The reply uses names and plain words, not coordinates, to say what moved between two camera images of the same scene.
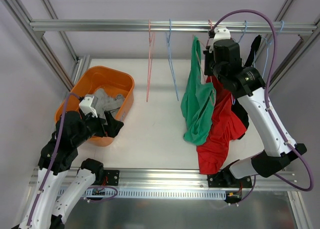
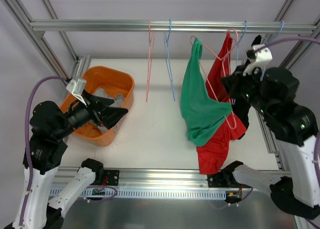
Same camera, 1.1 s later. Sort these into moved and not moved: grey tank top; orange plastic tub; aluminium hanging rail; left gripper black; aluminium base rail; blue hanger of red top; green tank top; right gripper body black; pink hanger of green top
Moved: pink hanger of green top; left gripper black; green tank top; right gripper body black
Not moved: aluminium hanging rail; orange plastic tub; blue hanger of red top; grey tank top; aluminium base rail
